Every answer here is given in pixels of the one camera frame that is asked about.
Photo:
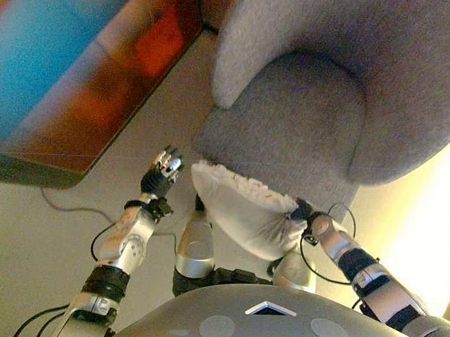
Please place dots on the grey fabric armchair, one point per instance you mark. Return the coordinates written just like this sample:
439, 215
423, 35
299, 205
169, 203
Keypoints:
306, 105

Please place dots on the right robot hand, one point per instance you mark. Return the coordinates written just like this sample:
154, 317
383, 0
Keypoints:
303, 211

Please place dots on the silver right robot leg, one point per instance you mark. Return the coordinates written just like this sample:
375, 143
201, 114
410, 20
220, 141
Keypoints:
295, 272

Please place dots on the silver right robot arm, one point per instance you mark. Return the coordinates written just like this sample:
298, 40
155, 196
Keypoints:
359, 264

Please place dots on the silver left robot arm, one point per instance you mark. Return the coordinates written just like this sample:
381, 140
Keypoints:
132, 243

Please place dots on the silver left robot leg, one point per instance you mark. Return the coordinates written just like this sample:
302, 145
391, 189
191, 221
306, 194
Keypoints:
195, 256

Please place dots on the brown wooden cabinet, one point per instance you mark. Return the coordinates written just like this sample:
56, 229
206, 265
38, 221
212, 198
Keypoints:
83, 76

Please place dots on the silver robot leg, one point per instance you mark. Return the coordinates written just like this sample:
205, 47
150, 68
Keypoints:
295, 272
195, 256

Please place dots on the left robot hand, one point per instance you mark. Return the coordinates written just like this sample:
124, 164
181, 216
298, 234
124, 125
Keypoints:
157, 182

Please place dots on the white fringed cushion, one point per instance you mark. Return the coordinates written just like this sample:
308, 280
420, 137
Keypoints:
245, 218

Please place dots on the grey robot torso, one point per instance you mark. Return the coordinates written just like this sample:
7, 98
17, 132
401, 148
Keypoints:
270, 327

